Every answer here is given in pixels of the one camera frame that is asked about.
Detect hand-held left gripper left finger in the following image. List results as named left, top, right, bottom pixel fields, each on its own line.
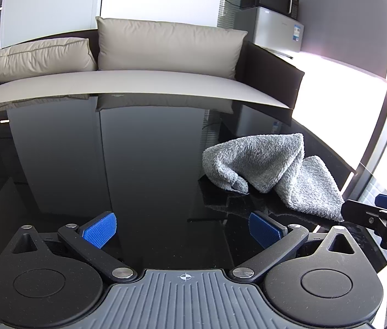
left=10, top=211, right=138, bottom=284

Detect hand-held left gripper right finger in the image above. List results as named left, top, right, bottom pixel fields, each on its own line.
left=228, top=211, right=358, bottom=284

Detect grey terry towel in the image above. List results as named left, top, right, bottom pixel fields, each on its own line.
left=202, top=133, right=345, bottom=222

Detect dark brown sofa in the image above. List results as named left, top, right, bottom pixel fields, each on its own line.
left=0, top=29, right=306, bottom=117

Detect small beige cushion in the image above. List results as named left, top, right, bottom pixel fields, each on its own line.
left=0, top=37, right=98, bottom=84

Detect silver mini fridge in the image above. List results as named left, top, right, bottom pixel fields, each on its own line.
left=233, top=5, right=304, bottom=59

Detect large beige cushion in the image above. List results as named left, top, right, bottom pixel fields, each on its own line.
left=95, top=16, right=248, bottom=80

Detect black microwave oven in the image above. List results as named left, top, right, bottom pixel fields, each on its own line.
left=240, top=0, right=300, bottom=20

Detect window blinds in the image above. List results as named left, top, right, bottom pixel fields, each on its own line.
left=217, top=0, right=282, bottom=31

